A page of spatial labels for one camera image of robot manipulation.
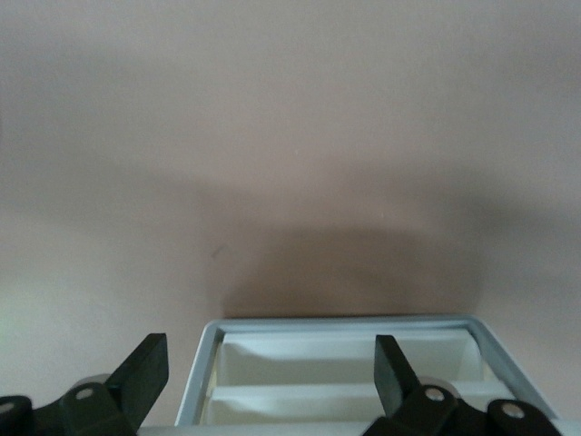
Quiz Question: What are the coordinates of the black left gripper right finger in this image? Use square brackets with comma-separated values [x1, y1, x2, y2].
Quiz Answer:
[362, 334, 564, 436]

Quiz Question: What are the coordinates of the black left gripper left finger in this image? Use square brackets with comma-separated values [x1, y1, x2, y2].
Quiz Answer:
[0, 333, 170, 436]

